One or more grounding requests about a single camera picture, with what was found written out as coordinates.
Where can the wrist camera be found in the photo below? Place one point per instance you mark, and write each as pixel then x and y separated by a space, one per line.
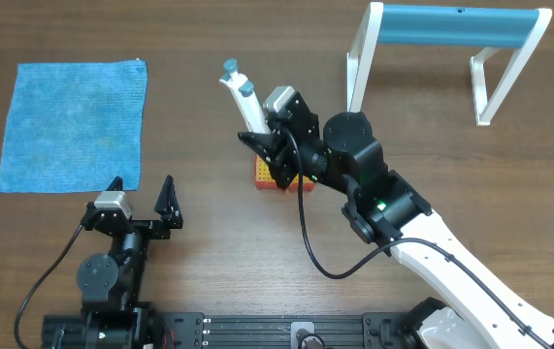
pixel 278 99
pixel 111 202

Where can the white pipette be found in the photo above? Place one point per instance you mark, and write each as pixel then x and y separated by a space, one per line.
pixel 250 104

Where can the white and blue stand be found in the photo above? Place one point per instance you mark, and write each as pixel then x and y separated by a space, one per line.
pixel 451 26

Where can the red and yellow tip box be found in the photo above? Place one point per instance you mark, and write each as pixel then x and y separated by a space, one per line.
pixel 263 177

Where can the mounting rail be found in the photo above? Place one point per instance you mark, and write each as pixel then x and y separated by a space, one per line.
pixel 257 332

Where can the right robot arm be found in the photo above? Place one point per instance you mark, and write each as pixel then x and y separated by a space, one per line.
pixel 451 271

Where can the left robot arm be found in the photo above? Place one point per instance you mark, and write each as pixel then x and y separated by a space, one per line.
pixel 111 276

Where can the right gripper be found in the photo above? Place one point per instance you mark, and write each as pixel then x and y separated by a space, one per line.
pixel 301 126

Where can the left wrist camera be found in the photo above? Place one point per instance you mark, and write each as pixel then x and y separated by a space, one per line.
pixel 111 202

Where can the blue cloth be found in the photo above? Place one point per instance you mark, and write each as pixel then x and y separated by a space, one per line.
pixel 73 126

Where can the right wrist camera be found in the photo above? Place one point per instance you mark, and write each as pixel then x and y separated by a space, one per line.
pixel 278 99

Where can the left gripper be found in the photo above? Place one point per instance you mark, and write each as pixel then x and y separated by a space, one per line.
pixel 150 229

